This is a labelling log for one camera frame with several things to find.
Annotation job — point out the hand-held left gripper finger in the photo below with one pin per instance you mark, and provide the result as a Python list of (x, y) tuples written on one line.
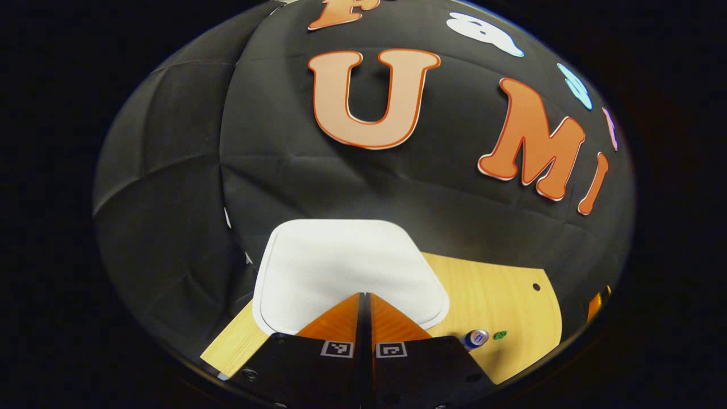
[(369, 375), (360, 375)]

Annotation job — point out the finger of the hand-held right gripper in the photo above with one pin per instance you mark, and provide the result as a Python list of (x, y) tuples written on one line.
[(594, 307)]

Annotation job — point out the blue pop can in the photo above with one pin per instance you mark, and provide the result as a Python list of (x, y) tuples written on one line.
[(476, 339)]

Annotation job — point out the white desktop garbage bin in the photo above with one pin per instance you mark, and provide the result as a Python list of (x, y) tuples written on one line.
[(341, 261)]

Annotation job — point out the black backdrop cloth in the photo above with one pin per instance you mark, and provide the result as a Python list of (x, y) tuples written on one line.
[(443, 193)]

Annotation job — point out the dark grey creased side cloth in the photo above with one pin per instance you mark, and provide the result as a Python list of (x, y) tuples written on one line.
[(164, 170)]

